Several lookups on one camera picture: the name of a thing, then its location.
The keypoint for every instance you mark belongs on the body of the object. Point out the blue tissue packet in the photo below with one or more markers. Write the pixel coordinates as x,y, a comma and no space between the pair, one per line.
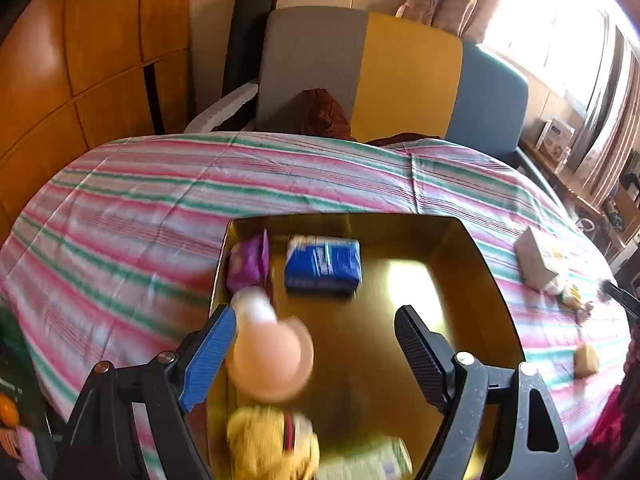
322,265

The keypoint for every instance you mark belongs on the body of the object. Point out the orange round object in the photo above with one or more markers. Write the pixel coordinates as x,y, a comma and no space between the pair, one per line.
7,410

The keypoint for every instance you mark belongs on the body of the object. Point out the grey yellow blue sofa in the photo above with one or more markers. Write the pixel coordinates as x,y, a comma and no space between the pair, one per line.
310,60

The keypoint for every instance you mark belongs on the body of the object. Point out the cardboard box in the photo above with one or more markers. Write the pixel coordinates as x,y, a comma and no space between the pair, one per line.
629,207

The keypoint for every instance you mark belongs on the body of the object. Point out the yellow green snack packet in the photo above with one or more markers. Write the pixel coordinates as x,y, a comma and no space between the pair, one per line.
570,296

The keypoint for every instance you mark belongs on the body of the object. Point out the striped tablecloth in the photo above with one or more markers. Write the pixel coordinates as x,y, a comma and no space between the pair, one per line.
150,200

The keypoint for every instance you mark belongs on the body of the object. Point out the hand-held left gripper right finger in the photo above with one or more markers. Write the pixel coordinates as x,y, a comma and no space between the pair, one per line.
420,355

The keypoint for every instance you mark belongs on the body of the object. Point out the purple snack packet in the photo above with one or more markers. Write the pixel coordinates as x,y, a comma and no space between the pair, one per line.
247,265

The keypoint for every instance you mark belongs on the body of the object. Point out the yellow sponge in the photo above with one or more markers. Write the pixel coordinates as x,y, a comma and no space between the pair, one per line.
586,361

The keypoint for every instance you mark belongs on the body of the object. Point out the white printed carton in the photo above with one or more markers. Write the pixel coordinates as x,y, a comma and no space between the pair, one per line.
555,140

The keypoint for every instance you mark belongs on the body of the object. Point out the gold tin box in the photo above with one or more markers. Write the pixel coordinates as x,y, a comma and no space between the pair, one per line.
380,285

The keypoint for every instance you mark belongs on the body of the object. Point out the dark red cloth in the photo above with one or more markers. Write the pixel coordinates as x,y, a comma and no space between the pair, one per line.
405,139
320,115

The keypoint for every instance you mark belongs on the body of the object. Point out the plain white box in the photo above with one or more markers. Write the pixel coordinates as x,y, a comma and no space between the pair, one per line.
535,260

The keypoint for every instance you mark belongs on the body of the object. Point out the wooden wardrobe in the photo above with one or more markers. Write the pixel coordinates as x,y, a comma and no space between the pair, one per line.
75,60

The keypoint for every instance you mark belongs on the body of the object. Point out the light green box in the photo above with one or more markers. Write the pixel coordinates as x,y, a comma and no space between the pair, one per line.
365,462

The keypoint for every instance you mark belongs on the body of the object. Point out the yellow knitted toy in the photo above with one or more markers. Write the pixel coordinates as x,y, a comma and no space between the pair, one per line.
265,445

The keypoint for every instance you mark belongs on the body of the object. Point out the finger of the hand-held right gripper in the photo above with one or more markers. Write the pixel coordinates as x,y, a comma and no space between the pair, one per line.
622,296

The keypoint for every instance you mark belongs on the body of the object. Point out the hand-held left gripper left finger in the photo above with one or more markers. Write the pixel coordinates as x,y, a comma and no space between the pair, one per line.
210,355

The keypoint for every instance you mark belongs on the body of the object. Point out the wooden side desk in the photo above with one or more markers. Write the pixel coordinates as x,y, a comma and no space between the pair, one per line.
560,175

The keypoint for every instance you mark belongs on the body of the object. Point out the window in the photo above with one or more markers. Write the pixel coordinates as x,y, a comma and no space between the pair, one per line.
550,25

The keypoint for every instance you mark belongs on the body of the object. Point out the black rolled mat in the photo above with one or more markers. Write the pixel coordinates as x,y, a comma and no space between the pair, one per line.
247,45

